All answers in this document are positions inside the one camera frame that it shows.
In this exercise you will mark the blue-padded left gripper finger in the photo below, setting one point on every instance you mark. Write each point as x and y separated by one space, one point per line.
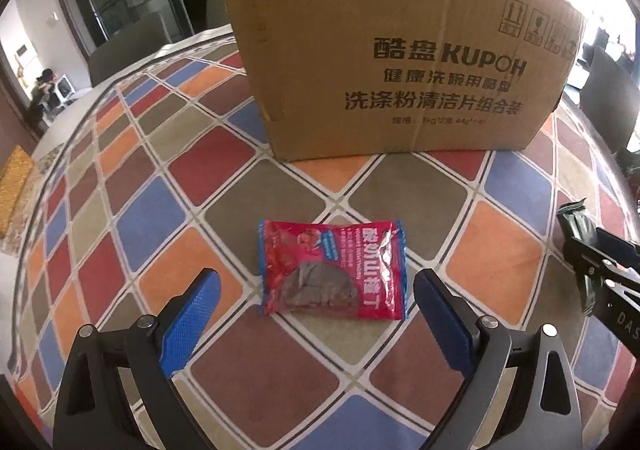
92 411

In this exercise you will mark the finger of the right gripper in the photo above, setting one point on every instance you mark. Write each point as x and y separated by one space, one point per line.
624 252
607 268

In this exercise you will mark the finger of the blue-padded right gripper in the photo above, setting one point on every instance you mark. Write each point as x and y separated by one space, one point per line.
542 410

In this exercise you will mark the dark green snack bar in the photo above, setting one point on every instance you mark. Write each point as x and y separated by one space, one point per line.
579 232

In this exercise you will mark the red hawthorn snack packet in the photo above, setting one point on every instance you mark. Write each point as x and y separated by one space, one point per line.
351 271

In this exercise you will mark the dark chair right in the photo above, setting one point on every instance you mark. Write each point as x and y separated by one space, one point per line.
610 100

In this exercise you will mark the colourful diamond pattern tablecloth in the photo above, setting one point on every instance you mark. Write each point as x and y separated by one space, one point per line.
169 172

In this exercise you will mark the gold tissue box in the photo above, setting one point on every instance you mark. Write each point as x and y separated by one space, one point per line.
14 175

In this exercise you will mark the floral patterned mat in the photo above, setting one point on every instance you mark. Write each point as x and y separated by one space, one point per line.
26 202

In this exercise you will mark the brown cardboard box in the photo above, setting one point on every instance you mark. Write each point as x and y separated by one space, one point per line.
333 78

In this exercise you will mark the dark dining chair left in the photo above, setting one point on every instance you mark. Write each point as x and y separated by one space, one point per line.
132 43

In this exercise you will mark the dark dining chair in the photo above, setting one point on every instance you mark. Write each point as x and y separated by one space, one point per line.
216 14
132 43

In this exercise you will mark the dark dining chair middle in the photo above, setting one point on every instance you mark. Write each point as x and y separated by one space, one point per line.
216 14

